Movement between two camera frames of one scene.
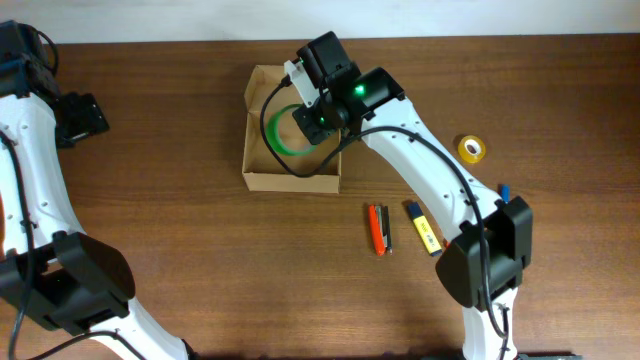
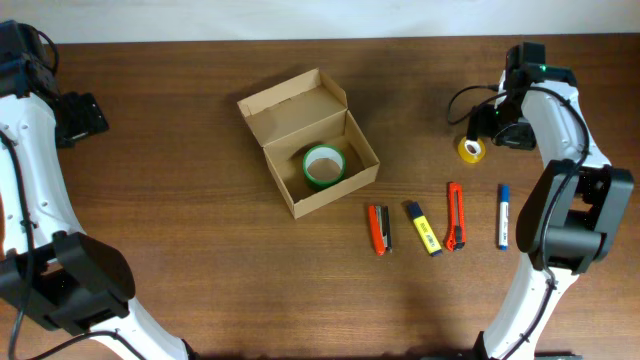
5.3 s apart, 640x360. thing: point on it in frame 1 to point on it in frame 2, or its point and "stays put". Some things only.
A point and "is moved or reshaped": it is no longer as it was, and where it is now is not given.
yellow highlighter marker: [431, 243] stays put
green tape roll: [272, 132] to [324, 165]
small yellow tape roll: [471, 149] stays put
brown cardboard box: [278, 154] is moved or reshaped
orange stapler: [380, 229] stays put
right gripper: [316, 129] to [523, 139]
